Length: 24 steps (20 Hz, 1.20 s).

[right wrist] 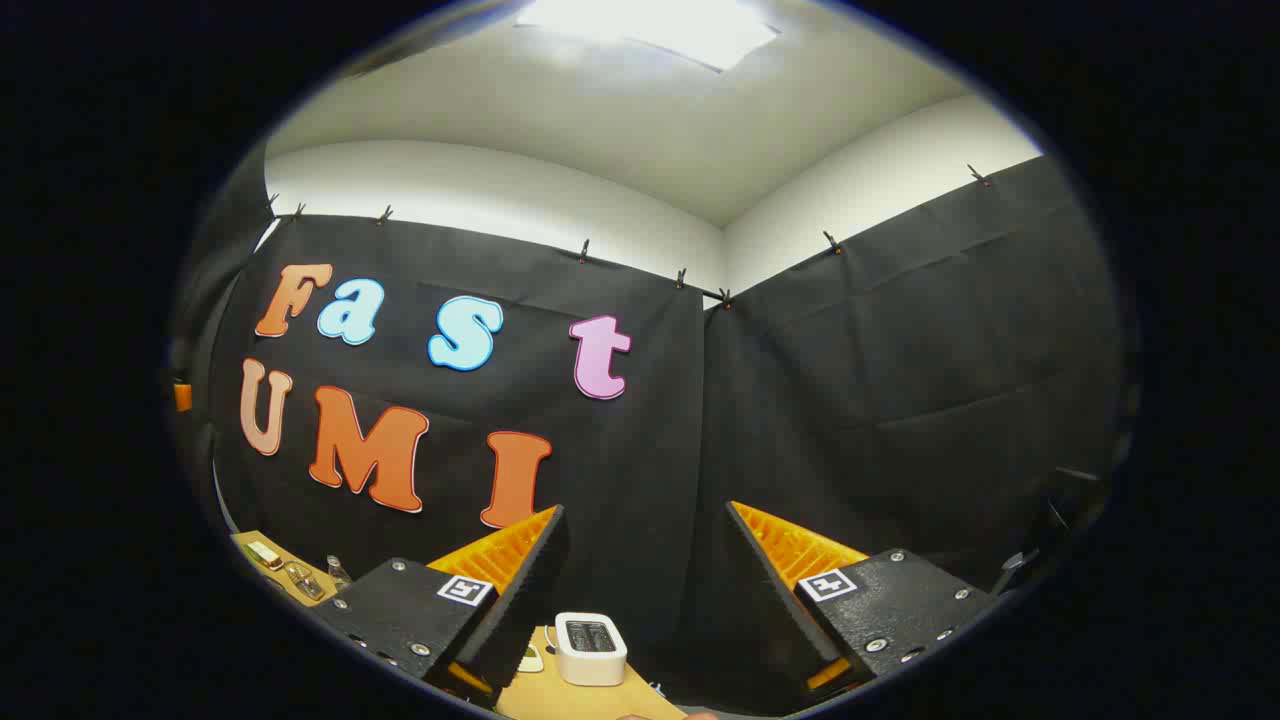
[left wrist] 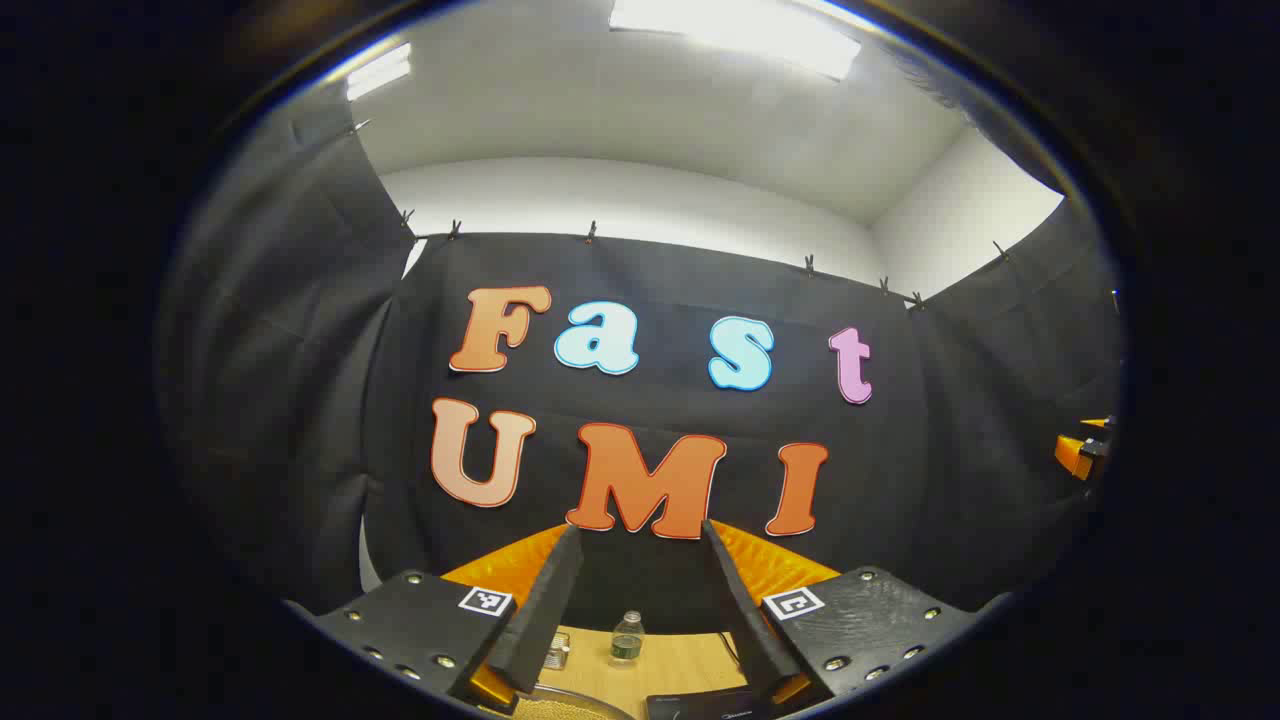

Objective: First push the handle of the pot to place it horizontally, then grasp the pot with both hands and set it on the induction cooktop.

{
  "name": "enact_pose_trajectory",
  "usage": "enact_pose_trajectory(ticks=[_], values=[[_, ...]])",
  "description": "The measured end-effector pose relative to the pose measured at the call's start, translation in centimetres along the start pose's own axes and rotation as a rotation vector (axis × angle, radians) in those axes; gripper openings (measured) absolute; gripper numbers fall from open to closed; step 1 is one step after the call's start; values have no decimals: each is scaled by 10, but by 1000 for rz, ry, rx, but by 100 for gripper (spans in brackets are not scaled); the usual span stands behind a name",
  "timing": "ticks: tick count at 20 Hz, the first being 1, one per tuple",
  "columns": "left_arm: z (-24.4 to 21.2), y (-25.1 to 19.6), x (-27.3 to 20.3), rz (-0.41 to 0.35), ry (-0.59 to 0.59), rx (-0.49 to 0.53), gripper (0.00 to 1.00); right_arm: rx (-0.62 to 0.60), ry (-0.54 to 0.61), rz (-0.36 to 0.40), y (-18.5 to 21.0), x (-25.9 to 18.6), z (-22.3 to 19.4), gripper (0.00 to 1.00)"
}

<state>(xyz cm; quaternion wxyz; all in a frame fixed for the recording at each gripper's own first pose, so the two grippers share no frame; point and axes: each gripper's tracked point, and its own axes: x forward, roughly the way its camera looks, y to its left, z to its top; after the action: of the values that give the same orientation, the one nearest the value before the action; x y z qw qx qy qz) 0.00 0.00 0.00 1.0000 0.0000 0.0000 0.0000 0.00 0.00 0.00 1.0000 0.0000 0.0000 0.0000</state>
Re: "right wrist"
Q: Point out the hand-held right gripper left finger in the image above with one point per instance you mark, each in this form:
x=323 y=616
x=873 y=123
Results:
x=525 y=600

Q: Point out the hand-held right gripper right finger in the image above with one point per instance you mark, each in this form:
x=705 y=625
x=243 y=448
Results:
x=780 y=600

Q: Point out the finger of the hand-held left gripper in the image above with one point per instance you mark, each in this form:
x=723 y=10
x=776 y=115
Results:
x=182 y=397

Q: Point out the white toaster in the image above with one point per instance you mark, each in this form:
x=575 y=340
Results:
x=590 y=660

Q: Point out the toy sandwich with lettuce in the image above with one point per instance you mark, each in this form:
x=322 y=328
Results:
x=264 y=553

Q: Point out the black backdrop cloth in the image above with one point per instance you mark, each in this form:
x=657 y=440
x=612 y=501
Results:
x=640 y=450

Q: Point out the clear plastic bottle green label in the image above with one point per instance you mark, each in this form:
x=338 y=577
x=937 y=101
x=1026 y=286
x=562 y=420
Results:
x=337 y=572

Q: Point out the dark metal stand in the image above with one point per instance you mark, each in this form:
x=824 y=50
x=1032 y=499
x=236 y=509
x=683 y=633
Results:
x=1040 y=540

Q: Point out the row of black cloth clips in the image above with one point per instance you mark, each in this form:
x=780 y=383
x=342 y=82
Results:
x=584 y=250

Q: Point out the ceiling light panel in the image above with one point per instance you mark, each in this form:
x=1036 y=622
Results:
x=660 y=25

